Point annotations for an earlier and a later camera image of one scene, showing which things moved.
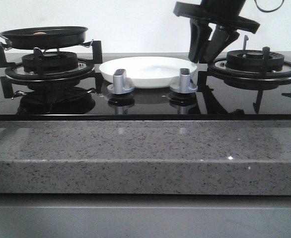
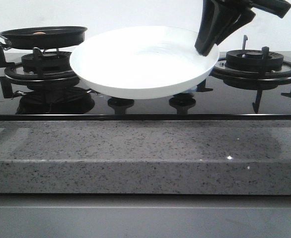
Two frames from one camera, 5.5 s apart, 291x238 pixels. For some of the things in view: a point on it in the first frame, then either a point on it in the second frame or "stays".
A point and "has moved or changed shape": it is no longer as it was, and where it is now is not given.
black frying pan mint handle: x=47 y=37 stays
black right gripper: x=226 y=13 → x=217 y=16
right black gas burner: x=252 y=60 stays
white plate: x=147 y=72 has moved or changed shape
